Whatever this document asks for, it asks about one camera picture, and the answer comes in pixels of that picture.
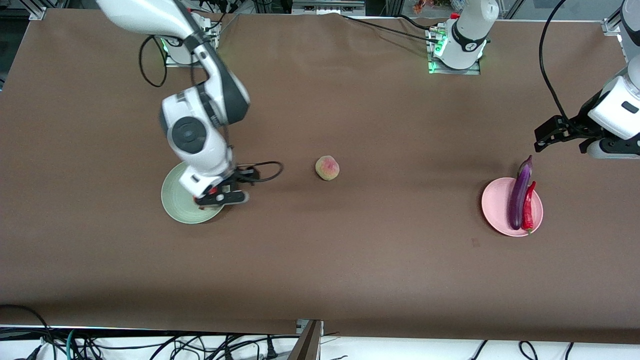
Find purple eggplant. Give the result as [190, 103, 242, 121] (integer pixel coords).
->
[508, 154, 534, 231]

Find red chili pepper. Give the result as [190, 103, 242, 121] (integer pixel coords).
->
[521, 180, 537, 236]

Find yellow pink peach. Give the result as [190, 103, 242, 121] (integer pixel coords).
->
[315, 155, 341, 181]

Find light green plate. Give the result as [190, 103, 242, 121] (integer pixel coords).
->
[161, 161, 226, 225]

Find pink plate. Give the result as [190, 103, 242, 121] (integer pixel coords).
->
[481, 177, 544, 238]

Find brown table cover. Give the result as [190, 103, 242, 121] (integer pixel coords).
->
[0, 10, 640, 346]

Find red orange background items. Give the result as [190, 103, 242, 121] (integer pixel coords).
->
[412, 0, 453, 13]

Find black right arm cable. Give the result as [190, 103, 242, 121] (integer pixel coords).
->
[139, 35, 284, 183]

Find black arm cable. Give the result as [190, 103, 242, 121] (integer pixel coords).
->
[139, 35, 284, 183]
[539, 0, 573, 126]

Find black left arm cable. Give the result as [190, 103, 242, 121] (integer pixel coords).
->
[539, 0, 573, 126]

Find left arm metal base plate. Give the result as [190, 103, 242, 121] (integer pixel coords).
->
[428, 59, 482, 76]

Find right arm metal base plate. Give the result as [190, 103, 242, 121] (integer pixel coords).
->
[164, 50, 208, 69]

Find tangled black cables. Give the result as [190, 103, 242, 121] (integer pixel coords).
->
[75, 332, 281, 360]

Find aluminium camera post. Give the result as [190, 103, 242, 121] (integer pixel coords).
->
[287, 318, 324, 360]

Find aluminium frame rail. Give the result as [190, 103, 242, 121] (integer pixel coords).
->
[291, 0, 367, 16]

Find black cable on table cover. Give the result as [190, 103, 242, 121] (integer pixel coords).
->
[340, 14, 441, 43]

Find large black cable loop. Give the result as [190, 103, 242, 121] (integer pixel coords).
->
[0, 304, 58, 360]

